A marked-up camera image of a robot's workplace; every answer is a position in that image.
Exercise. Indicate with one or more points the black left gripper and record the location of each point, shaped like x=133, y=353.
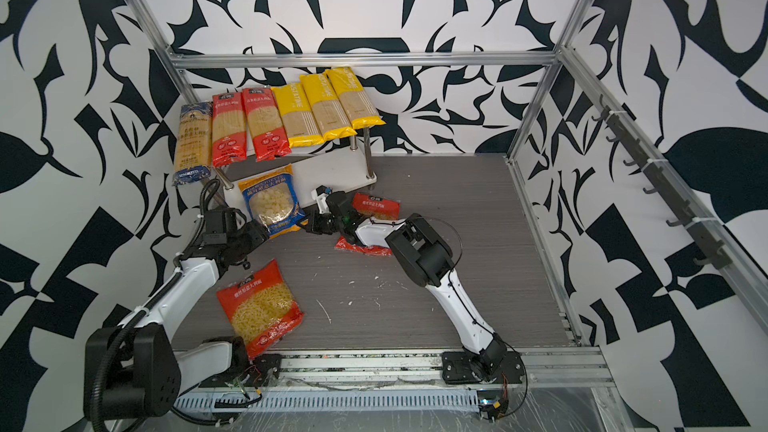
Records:
x=258, y=231

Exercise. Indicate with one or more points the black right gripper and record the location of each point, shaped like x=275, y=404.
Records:
x=311, y=223

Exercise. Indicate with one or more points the red macaroni bag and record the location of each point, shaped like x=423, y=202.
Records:
x=261, y=309
x=379, y=209

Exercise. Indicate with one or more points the blue orecchiette pasta bag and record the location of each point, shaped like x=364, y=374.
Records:
x=271, y=199

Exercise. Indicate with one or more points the blue gold spaghetti pack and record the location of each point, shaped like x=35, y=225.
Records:
x=192, y=160

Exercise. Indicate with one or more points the yellow pastatime spaghetti pack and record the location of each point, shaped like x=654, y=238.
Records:
x=356, y=103
x=296, y=115
x=331, y=118

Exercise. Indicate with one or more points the red spaghetti pack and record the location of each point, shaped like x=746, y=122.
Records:
x=269, y=137
x=229, y=135

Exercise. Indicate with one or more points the yellow Pastatime spaghetti pack front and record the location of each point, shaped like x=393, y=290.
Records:
x=296, y=115

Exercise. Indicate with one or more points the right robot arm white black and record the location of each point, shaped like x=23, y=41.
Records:
x=428, y=261

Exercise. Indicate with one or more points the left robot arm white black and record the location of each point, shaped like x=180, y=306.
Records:
x=131, y=369

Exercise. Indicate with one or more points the white two-tier shelf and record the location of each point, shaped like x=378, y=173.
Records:
x=345, y=169

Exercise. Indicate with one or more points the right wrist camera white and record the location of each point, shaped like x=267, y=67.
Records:
x=321, y=195

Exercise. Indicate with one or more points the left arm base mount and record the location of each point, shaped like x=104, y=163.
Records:
x=246, y=372

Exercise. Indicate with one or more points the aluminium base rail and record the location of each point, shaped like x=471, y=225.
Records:
x=362, y=371

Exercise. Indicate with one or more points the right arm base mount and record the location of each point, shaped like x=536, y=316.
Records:
x=465, y=368

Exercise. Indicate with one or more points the white slotted cable duct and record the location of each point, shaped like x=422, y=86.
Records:
x=331, y=401

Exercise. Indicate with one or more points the black hook rail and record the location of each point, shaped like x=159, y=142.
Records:
x=659, y=173

